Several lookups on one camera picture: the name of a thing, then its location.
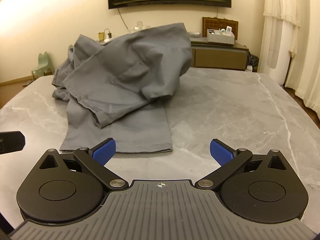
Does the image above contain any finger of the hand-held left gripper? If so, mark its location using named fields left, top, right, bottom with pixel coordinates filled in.
left=0, top=131, right=26, bottom=155

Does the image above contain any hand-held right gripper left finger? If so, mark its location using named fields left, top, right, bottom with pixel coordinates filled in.
left=37, top=138, right=129, bottom=191

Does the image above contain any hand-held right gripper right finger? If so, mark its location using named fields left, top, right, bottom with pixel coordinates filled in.
left=194, top=138, right=287, bottom=190

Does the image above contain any grey garment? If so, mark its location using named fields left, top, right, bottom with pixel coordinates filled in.
left=51, top=22, right=193, bottom=154

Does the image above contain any long grey-brown sideboard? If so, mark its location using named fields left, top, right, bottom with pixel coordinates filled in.
left=189, top=36, right=249, bottom=71

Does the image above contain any black bag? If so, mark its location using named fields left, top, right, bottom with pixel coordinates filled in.
left=246, top=51, right=259, bottom=72

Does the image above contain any white tower appliance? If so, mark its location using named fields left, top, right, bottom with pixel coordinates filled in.
left=259, top=15, right=299, bottom=87

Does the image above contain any white organiser box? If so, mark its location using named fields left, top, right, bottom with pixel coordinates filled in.
left=206, top=28, right=235, bottom=44

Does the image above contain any wooden framed board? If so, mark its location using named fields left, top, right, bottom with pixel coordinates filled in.
left=202, top=17, right=239, bottom=40

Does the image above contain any white curtain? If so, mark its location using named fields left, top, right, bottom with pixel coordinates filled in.
left=282, top=0, right=320, bottom=117

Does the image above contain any wall cable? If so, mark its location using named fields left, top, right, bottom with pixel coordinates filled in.
left=117, top=7, right=131, bottom=32

